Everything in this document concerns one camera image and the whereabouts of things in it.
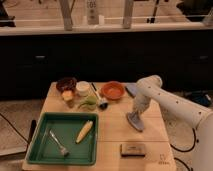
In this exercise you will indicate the dark brown bowl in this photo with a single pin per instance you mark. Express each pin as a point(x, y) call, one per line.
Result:
point(66, 84)

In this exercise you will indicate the green plastic tray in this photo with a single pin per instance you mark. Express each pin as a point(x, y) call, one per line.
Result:
point(66, 126)

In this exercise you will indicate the green toy vegetable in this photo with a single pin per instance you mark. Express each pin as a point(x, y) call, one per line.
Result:
point(90, 102)

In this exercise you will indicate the blue sponge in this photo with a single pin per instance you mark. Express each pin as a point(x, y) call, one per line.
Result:
point(131, 89)

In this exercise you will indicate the metal fork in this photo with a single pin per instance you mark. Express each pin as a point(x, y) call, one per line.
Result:
point(64, 152)

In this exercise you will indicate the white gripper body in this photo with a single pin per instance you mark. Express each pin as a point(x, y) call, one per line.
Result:
point(140, 107)

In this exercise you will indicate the white cup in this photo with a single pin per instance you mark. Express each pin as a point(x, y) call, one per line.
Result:
point(82, 88)

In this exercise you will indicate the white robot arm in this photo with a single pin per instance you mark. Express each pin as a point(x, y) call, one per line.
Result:
point(197, 116)

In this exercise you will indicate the yellow corn cob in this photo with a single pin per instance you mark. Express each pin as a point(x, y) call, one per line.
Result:
point(83, 132)

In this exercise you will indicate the light blue towel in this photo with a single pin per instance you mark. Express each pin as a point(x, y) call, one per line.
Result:
point(135, 121)

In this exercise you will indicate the orange bowl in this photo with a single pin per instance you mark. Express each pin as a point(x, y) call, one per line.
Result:
point(113, 90)

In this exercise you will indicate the yellow toy block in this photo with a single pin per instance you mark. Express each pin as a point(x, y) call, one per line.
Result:
point(68, 95)

